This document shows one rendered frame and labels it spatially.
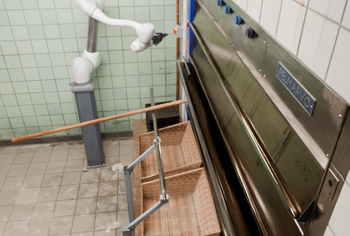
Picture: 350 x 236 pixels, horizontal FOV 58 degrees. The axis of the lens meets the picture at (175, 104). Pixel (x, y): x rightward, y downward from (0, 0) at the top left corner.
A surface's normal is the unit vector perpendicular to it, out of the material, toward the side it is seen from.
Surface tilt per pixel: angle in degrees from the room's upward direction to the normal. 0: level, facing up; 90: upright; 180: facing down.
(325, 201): 90
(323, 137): 90
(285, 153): 70
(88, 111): 90
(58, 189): 0
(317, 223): 90
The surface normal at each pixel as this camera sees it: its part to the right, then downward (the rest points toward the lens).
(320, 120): -0.99, 0.07
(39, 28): 0.13, 0.52
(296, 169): -0.93, -0.23
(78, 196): 0.00, -0.85
